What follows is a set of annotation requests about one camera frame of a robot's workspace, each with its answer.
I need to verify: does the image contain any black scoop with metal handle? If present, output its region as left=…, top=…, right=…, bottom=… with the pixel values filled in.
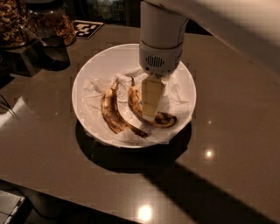
left=19, top=24, right=70, bottom=71

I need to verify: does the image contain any white round bowl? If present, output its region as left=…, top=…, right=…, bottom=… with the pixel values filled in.
left=71, top=43, right=197, bottom=149

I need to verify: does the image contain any white paper napkin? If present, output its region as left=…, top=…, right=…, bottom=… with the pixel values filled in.
left=77, top=67, right=196, bottom=148

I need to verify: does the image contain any dark metal stand block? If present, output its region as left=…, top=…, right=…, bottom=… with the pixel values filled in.
left=1, top=44, right=42, bottom=77

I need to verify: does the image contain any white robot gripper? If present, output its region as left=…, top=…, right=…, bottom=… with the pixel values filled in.
left=139, top=40, right=183, bottom=119

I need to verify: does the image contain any glass jar of cashews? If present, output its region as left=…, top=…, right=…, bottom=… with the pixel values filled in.
left=0, top=0, right=37, bottom=49

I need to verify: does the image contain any left spotted ripe banana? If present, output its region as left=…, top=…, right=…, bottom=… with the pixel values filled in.
left=101, top=80, right=148, bottom=138

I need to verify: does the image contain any stickered ripe banana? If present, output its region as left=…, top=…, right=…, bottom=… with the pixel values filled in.
left=128, top=78, right=177, bottom=128

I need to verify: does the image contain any black white fiducial marker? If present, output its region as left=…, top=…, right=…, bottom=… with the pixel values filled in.
left=73, top=20, right=103, bottom=39

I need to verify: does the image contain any glass jar of nuts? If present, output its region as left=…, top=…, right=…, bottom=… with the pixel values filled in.
left=26, top=0, right=75, bottom=46

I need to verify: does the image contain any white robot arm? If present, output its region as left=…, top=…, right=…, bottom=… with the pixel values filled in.
left=139, top=0, right=280, bottom=79

